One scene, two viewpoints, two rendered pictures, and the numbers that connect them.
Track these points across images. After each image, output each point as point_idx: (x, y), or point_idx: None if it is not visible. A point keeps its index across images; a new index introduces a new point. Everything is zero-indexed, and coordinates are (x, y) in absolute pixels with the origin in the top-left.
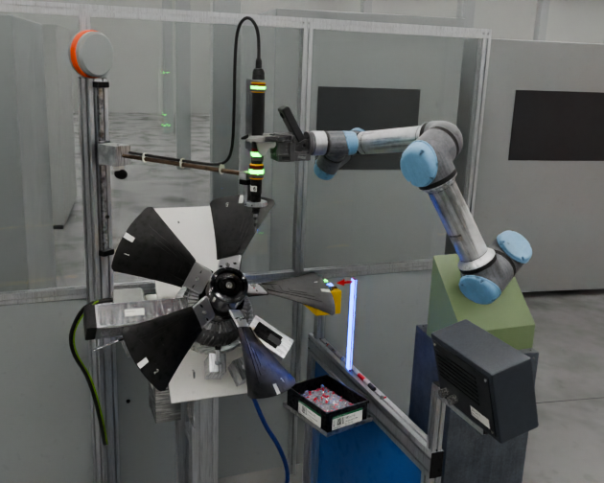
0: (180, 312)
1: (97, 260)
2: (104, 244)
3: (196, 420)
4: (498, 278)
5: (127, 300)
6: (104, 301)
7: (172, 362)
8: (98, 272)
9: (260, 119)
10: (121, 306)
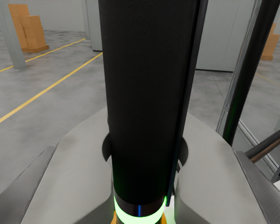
0: (114, 210)
1: (277, 173)
2: None
3: None
4: None
5: (175, 183)
6: (177, 170)
7: (110, 223)
8: (273, 181)
9: (101, 30)
10: None
